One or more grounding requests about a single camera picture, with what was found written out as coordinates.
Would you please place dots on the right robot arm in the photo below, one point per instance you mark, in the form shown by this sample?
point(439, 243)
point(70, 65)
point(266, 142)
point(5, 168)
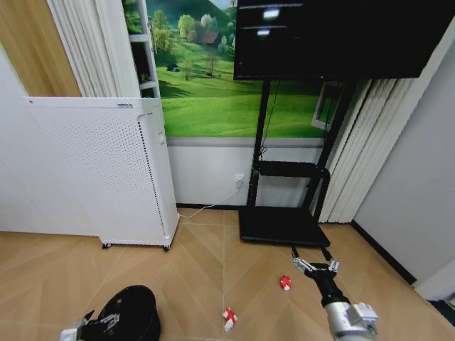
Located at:
point(343, 321)

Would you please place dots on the white perforated air purifier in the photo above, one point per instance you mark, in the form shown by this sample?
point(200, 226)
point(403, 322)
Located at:
point(106, 170)

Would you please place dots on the black round trash bin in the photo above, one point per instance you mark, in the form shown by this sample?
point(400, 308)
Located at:
point(136, 312)

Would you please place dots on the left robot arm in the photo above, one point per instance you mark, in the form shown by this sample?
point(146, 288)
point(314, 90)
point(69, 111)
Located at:
point(70, 334)

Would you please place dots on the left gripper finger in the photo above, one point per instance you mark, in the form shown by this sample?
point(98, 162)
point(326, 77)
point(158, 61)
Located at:
point(109, 320)
point(89, 315)

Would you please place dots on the white shelf frame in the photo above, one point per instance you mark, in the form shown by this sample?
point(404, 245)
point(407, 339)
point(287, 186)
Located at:
point(147, 53)

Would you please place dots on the green landscape wall mural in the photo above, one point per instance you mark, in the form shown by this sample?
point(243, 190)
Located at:
point(206, 89)

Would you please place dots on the white wall power outlet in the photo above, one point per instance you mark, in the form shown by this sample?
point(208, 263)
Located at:
point(240, 177)

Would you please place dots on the white pleated curtain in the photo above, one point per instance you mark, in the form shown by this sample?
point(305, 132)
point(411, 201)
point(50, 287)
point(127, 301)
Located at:
point(359, 152)
point(96, 46)

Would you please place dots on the black television floor stand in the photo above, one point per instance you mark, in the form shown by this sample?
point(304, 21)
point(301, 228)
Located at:
point(284, 227)

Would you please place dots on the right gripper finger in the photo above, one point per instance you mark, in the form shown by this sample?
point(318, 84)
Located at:
point(334, 265)
point(301, 265)

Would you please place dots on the black television screen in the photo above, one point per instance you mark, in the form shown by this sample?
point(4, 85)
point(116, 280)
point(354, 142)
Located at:
point(337, 39)

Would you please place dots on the red white crumpled wrapper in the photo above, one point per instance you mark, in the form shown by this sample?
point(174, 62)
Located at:
point(229, 318)
point(286, 282)

